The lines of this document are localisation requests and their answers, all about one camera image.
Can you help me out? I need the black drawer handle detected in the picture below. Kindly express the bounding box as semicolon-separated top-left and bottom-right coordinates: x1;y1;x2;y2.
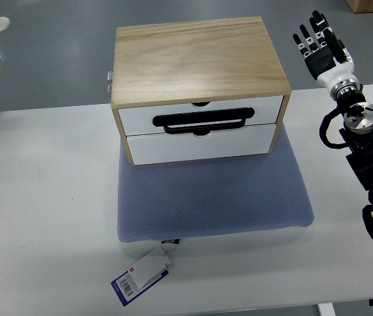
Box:
152;107;255;136

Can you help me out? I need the light wood drawer cabinet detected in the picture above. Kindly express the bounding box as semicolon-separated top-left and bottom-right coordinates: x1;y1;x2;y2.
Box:
111;17;291;166

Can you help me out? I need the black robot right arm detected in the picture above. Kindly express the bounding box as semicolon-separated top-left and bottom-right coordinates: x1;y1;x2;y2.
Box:
319;80;373;240

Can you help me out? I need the blue mesh cushion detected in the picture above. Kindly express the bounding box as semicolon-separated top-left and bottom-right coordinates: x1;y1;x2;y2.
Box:
117;130;314;243

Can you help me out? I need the brown cardboard box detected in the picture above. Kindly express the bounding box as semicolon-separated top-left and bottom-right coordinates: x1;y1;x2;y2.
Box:
346;0;373;13

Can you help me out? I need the white blue product tag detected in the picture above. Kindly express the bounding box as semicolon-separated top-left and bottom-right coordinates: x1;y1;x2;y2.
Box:
111;246;172;307

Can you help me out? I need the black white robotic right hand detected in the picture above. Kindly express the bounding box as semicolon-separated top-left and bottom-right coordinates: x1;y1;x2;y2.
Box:
293;11;361;100

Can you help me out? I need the white drawer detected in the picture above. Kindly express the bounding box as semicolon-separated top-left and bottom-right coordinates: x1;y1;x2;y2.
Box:
127;124;276;165
118;95;284;136

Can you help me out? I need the metal hinge bracket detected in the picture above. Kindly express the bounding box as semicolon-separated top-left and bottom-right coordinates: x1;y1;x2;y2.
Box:
107;71;112;96

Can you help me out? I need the white table leg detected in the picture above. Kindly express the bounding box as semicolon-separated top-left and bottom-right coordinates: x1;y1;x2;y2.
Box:
317;303;336;316

